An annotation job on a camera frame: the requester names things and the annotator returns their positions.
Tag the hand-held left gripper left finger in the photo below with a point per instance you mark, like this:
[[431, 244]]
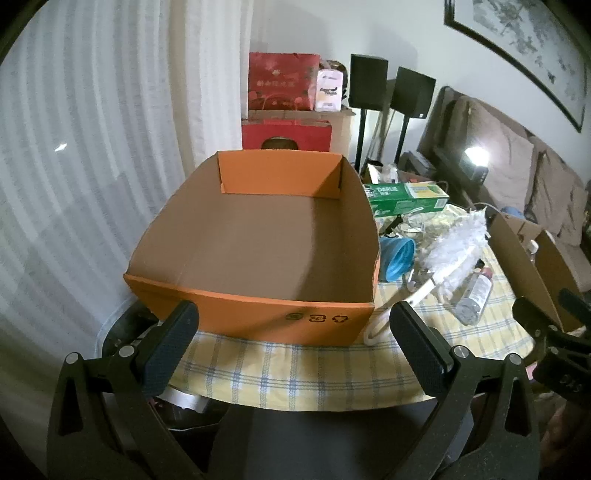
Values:
[[171, 346]]

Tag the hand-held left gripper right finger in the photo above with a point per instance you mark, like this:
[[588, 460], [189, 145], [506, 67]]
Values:
[[420, 353]]

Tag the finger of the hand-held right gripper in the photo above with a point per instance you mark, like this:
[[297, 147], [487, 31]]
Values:
[[531, 318], [575, 307]]

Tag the clear spray bottle pink cap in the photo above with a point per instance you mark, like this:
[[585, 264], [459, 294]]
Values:
[[473, 295]]

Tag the blue collapsible cup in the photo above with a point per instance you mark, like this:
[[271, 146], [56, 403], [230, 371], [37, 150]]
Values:
[[397, 258]]

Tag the white feather duster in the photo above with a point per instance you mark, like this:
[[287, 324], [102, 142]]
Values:
[[455, 244]]

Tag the orange cardboard box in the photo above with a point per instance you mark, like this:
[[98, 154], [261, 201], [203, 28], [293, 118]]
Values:
[[254, 240]]

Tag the green toothpaste box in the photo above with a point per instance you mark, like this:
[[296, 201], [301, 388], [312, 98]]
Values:
[[406, 198]]

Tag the open brown cardboard box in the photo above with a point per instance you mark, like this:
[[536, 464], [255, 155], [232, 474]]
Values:
[[517, 258]]

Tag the blue cloth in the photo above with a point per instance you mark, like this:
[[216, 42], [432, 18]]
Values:
[[511, 213]]

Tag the yellow checkered tablecloth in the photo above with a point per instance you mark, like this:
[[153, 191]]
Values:
[[300, 369]]

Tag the black device with light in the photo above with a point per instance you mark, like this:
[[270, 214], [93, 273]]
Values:
[[473, 168]]

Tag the brown sofa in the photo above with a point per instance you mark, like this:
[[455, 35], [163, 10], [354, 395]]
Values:
[[508, 152]]

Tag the clear plastic bag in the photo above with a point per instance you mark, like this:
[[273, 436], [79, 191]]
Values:
[[383, 173]]

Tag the black speaker stand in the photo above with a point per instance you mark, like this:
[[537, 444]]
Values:
[[361, 138], [401, 138]]

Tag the white curtain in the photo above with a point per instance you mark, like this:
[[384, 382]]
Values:
[[92, 138]]

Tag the red chocolate gift bag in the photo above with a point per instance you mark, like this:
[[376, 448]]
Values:
[[286, 134]]

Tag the black speaker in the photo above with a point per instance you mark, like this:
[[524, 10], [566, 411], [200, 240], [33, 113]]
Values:
[[368, 82], [413, 92]]

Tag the white pink packet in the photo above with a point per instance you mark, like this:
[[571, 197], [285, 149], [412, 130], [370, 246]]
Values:
[[328, 90]]

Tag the red gift box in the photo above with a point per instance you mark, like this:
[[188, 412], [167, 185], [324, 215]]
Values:
[[281, 78]]

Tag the framed wall picture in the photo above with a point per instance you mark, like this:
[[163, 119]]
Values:
[[521, 41]]

